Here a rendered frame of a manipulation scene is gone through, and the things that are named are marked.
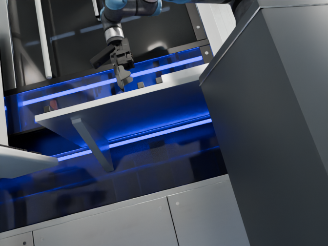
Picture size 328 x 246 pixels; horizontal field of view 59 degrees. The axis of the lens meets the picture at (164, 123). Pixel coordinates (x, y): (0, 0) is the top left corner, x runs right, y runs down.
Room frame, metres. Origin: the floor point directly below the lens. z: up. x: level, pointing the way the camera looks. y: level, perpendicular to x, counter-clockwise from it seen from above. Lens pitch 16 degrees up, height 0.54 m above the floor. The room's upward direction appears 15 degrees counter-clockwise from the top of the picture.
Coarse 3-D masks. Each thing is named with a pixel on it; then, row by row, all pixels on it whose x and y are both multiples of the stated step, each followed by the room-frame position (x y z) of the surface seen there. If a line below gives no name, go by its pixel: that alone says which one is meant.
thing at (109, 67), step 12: (0, 0) 1.18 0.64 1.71; (0, 12) 1.18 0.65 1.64; (0, 24) 1.18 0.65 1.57; (0, 36) 1.18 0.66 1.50; (0, 48) 1.18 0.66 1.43; (12, 48) 1.19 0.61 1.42; (180, 48) 1.19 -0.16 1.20; (192, 48) 1.19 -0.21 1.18; (12, 60) 1.18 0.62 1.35; (144, 60) 1.19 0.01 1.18; (12, 72) 1.18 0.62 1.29; (84, 72) 1.18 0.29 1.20; (96, 72) 1.18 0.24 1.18; (12, 84) 1.18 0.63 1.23; (36, 84) 1.18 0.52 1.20; (48, 84) 1.18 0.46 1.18; (24, 132) 1.18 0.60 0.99
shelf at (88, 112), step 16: (176, 80) 0.79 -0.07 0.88; (192, 80) 0.79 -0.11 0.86; (112, 96) 0.78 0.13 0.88; (128, 96) 0.78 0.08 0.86; (144, 96) 0.81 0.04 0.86; (160, 96) 0.84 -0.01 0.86; (176, 96) 0.87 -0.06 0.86; (192, 96) 0.91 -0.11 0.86; (48, 112) 0.78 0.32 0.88; (64, 112) 0.78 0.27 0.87; (80, 112) 0.80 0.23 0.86; (96, 112) 0.83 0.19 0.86; (112, 112) 0.87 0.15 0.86; (128, 112) 0.91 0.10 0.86; (144, 112) 0.95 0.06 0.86; (160, 112) 0.99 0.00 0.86; (176, 112) 1.04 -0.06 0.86; (192, 112) 1.10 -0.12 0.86; (208, 112) 1.16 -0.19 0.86; (48, 128) 0.86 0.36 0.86; (64, 128) 0.90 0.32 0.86; (96, 128) 0.99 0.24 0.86; (112, 128) 1.04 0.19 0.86; (128, 128) 1.09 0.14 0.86; (144, 128) 1.15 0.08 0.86; (80, 144) 1.14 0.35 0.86
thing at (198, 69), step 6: (198, 66) 0.81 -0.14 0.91; (204, 66) 0.81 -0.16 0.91; (174, 72) 0.81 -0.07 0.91; (180, 72) 0.81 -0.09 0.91; (186, 72) 0.81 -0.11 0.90; (192, 72) 0.81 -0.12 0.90; (198, 72) 0.81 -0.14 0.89; (162, 78) 0.81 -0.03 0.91; (168, 78) 0.81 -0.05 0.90; (174, 78) 0.81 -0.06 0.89
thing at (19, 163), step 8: (0, 152) 0.74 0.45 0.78; (8, 152) 0.77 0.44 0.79; (16, 152) 0.81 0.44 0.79; (24, 152) 0.84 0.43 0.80; (0, 160) 0.79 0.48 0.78; (8, 160) 0.81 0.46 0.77; (16, 160) 0.83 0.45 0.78; (24, 160) 0.85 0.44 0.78; (32, 160) 0.88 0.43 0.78; (40, 160) 0.92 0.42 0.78; (48, 160) 0.97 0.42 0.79; (56, 160) 1.02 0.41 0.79; (0, 168) 0.88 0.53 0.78; (8, 168) 0.90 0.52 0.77; (16, 168) 0.92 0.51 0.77; (24, 168) 0.95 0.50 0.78; (32, 168) 0.98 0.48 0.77; (40, 168) 1.01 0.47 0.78; (0, 176) 0.98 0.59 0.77; (8, 176) 1.00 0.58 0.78; (16, 176) 1.04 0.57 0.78
